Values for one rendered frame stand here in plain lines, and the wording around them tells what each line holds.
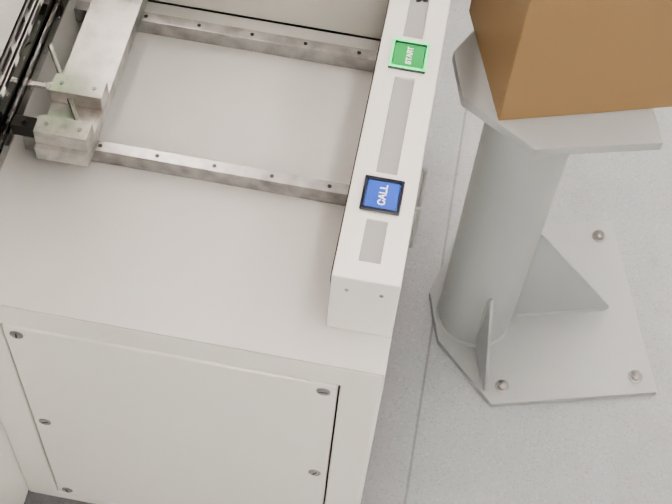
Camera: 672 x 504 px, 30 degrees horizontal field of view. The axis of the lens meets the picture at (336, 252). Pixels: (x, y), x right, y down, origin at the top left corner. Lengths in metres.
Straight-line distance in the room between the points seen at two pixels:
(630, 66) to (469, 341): 0.91
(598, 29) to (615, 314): 1.05
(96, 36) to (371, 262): 0.62
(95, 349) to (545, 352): 1.18
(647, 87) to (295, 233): 0.61
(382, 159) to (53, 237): 0.50
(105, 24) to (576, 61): 0.74
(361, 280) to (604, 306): 1.23
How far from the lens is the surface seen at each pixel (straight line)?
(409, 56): 1.90
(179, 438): 2.09
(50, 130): 1.89
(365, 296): 1.70
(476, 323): 2.64
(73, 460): 2.29
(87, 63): 2.00
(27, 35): 1.96
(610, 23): 1.91
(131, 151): 1.92
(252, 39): 2.06
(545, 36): 1.89
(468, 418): 2.66
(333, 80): 2.04
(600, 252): 2.91
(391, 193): 1.74
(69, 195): 1.92
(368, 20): 2.08
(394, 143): 1.80
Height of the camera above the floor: 2.38
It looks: 57 degrees down
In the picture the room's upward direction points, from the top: 6 degrees clockwise
